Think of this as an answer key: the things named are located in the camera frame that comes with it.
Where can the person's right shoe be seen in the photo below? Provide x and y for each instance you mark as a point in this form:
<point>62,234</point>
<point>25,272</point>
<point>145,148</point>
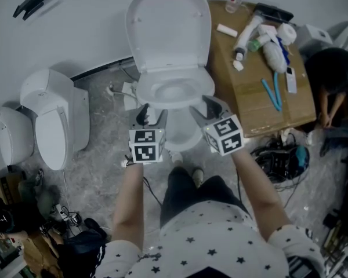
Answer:
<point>197,176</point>

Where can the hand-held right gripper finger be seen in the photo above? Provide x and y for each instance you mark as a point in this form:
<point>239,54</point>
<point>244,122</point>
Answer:
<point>198,117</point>
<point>216,106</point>

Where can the white rounded toilet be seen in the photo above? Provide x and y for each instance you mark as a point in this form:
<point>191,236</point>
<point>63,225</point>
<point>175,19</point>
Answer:
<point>10,135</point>

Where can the white tape roll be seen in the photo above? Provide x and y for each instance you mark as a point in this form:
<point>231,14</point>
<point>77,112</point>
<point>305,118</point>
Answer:
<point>287,33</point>

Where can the blue tube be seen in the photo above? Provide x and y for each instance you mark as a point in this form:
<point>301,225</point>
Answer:
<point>277,85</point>
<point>271,94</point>

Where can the person's shoe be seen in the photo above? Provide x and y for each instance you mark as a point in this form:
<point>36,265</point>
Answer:
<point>197,176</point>
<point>176,157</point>

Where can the black wall bracket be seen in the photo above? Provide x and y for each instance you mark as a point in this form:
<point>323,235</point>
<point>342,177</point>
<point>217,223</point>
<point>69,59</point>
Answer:
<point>32,3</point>

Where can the white power strip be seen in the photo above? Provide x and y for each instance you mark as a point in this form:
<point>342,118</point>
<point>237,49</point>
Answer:
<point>66,214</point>

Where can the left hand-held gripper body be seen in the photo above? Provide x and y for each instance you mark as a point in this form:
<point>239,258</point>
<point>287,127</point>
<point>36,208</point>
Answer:
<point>146,143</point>

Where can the black trousers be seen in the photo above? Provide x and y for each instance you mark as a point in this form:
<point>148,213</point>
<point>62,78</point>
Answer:
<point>191,193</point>

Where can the large cardboard box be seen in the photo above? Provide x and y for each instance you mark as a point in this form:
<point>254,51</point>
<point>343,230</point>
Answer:
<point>249,88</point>

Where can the black flat device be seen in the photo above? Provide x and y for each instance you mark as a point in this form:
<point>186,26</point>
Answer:
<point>275,11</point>

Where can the white plastic pipe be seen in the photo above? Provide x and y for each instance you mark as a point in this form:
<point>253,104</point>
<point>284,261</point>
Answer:
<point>246,36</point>

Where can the small white roll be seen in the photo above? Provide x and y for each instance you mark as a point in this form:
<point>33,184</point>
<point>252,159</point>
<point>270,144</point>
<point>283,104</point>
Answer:
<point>226,29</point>

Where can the white smart toilet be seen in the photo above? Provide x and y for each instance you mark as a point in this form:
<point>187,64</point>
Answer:
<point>55,114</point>

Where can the white toilet seat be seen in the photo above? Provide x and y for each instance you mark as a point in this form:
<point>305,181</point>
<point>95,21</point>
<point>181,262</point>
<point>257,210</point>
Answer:
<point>168,25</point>

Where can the small white fitting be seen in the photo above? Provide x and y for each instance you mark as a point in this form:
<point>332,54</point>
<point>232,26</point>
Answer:
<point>237,65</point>

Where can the black backpack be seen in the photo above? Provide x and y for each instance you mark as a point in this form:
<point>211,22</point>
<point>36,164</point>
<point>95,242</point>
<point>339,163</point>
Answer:
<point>81,248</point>

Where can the small cardboard box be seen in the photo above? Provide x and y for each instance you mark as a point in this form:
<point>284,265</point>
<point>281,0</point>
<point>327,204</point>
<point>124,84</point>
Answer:
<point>5,184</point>

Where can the white toilet bowl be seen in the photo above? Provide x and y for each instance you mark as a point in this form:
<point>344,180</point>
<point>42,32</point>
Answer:
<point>177,88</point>

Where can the white wrapped bundle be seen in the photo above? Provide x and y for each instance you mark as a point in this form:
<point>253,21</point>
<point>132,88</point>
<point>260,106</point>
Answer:
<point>274,56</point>

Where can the white square box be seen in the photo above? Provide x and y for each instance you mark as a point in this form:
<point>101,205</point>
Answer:
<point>313,38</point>

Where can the white remote control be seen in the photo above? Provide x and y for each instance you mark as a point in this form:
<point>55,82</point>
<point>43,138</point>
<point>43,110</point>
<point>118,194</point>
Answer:
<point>291,80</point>

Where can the person's left shoe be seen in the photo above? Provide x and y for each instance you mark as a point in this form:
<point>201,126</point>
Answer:
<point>176,157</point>

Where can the person's right forearm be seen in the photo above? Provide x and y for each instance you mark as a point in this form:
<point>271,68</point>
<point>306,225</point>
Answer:
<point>255,195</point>

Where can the white star-patterned shirt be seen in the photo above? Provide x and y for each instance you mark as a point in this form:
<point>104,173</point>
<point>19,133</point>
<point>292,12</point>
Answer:
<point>214,242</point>

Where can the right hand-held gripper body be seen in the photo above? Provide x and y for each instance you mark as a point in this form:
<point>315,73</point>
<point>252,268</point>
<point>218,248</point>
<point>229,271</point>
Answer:
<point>223,136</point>

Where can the person's left forearm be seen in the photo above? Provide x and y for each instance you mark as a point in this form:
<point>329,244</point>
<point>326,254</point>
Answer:
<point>129,201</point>

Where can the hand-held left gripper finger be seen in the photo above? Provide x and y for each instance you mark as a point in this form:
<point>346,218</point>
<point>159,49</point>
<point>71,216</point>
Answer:
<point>144,114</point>
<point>162,118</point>

